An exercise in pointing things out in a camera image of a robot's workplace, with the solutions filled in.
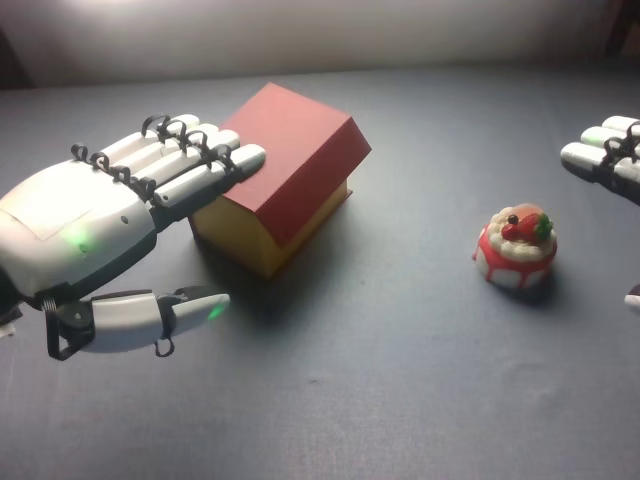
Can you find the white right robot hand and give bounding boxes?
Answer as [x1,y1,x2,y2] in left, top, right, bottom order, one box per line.
[559,115,640,309]

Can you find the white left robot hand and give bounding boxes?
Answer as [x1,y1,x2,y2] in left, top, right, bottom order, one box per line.
[0,113,267,361]

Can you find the toy strawberry cake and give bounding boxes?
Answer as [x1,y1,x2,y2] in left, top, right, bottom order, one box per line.
[471,203,559,291]

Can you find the grey table cloth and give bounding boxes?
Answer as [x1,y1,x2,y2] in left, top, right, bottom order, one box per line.
[0,64,640,480]

